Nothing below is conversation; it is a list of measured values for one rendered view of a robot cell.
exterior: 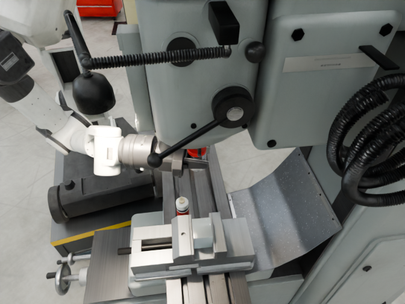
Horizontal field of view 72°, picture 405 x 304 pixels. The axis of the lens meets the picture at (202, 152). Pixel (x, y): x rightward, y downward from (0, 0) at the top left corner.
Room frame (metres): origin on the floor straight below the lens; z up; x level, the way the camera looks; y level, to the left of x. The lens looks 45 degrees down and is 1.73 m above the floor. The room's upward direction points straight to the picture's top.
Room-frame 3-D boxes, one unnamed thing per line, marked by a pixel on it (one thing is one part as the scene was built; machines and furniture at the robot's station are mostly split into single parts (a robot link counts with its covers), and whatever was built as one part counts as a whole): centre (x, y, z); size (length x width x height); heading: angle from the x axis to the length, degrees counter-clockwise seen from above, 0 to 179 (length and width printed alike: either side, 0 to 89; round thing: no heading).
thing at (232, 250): (0.39, 0.03, 0.97); 0.35 x 0.15 x 0.11; 96
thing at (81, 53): (0.36, 0.16, 1.58); 0.17 x 0.01 x 0.01; 26
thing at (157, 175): (1.01, 0.25, 0.50); 0.20 x 0.05 x 0.20; 18
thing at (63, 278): (0.42, 0.51, 0.61); 0.16 x 0.12 x 0.12; 97
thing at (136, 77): (0.47, 0.12, 1.45); 0.04 x 0.04 x 0.21; 7
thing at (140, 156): (0.50, 0.10, 1.23); 0.13 x 0.12 x 0.10; 175
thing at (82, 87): (0.44, 0.20, 1.45); 0.07 x 0.07 x 0.06
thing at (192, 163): (0.46, 0.02, 1.23); 0.06 x 0.02 x 0.03; 85
